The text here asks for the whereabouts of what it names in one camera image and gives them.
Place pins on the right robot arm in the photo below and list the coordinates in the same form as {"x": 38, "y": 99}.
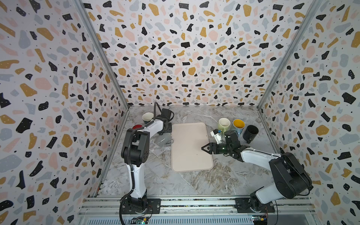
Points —
{"x": 289, "y": 177}

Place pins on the dark teal mug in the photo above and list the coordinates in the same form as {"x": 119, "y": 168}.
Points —
{"x": 147, "y": 117}

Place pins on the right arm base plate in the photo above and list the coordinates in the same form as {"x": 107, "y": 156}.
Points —
{"x": 247, "y": 205}

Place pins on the blue butterfly mug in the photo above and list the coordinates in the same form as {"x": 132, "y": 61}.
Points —
{"x": 238, "y": 126}

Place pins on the black mug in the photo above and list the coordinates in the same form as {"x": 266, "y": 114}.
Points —
{"x": 250, "y": 133}

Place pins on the light green mug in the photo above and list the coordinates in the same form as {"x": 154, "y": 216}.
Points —
{"x": 224, "y": 125}

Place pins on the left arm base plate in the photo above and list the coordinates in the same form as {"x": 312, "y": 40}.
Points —
{"x": 141, "y": 206}

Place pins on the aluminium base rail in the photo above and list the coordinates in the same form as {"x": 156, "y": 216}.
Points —
{"x": 197, "y": 210}

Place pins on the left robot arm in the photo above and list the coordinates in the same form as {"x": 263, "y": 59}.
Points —
{"x": 135, "y": 152}

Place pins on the white mug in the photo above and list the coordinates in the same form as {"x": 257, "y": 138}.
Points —
{"x": 138, "y": 127}

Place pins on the left corner aluminium profile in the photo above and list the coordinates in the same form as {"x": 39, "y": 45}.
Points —
{"x": 92, "y": 34}

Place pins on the beige rectangular tray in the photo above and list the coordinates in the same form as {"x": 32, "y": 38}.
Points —
{"x": 186, "y": 152}

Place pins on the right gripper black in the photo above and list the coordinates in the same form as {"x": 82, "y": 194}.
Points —
{"x": 210, "y": 145}

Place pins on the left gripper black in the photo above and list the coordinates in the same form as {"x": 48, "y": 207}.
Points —
{"x": 170, "y": 128}

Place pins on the right corner aluminium profile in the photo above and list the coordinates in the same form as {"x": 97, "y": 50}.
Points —
{"x": 313, "y": 8}

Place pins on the corner aluminium profile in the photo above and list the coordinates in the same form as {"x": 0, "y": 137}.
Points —
{"x": 92, "y": 34}
{"x": 313, "y": 8}

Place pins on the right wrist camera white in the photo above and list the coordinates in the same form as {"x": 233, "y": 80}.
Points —
{"x": 217, "y": 135}

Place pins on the grey mug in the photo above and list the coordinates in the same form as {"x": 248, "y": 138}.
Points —
{"x": 164, "y": 140}

